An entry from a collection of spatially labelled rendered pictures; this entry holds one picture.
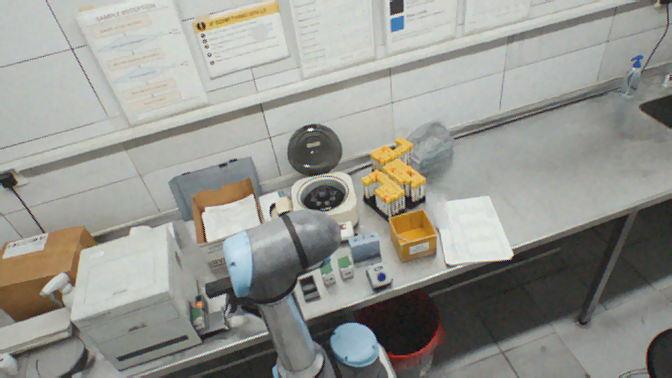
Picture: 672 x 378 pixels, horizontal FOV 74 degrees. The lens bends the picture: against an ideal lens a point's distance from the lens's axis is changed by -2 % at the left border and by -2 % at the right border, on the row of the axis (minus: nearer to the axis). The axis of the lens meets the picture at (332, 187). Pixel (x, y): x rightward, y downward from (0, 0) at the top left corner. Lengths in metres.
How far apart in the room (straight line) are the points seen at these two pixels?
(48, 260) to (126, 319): 0.52
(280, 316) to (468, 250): 0.86
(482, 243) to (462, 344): 0.90
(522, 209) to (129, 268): 1.37
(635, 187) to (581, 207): 0.24
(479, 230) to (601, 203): 0.48
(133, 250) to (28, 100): 0.61
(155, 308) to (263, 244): 0.64
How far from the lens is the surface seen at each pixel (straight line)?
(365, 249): 1.60
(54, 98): 1.76
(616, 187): 2.03
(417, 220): 1.70
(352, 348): 1.17
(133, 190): 1.94
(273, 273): 0.87
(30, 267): 1.91
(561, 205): 1.89
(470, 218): 1.76
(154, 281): 1.41
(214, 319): 1.59
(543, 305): 2.67
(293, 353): 1.08
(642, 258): 3.03
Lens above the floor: 2.16
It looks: 41 degrees down
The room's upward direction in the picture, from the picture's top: 10 degrees counter-clockwise
